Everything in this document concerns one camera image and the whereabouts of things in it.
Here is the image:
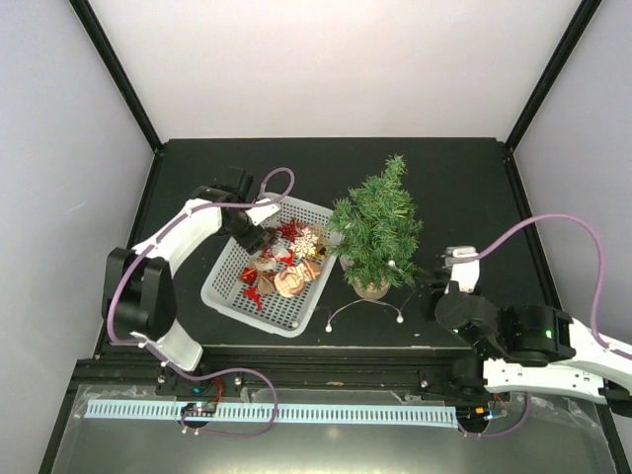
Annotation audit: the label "red gift box ornament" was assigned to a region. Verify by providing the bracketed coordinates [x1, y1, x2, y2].
[239, 268, 258, 286]

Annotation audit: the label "red reindeer ornament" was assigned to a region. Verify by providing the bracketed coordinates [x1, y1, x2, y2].
[243, 286, 263, 311]

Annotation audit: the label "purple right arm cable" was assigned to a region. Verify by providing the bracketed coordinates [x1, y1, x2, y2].
[456, 212, 632, 439]

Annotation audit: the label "white perforated plastic basket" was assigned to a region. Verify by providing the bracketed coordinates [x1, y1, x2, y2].
[200, 197, 341, 338]

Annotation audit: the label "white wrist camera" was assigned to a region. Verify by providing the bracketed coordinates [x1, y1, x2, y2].
[245, 197, 280, 226]
[443, 246, 480, 295]

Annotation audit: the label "red star ornament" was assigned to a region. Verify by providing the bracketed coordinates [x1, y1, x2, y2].
[276, 217, 306, 243]

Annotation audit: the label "wooden santa ornament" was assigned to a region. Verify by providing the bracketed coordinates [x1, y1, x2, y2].
[274, 261, 322, 298]

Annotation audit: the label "white snowflake ornament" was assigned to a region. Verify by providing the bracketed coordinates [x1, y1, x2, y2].
[289, 227, 319, 259]

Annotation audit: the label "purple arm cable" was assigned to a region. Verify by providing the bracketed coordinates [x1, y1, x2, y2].
[106, 167, 296, 439]
[456, 212, 632, 439]

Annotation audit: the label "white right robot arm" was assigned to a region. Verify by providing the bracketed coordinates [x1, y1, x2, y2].
[426, 275, 631, 417]

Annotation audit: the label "white slotted cable duct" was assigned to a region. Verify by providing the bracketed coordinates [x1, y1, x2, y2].
[84, 400, 458, 429]

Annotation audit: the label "white string lights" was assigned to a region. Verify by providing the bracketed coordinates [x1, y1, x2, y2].
[290, 259, 421, 333]

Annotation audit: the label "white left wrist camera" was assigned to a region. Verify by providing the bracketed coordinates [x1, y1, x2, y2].
[245, 197, 280, 226]

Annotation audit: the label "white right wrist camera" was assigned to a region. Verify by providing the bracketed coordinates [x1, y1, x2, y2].
[443, 246, 480, 295]

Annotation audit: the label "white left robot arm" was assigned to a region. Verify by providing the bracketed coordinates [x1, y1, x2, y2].
[103, 187, 280, 394]

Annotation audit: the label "small green christmas tree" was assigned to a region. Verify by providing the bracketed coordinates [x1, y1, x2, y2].
[327, 154, 423, 299]

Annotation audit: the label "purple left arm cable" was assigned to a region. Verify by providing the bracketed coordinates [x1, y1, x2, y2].
[106, 167, 296, 439]

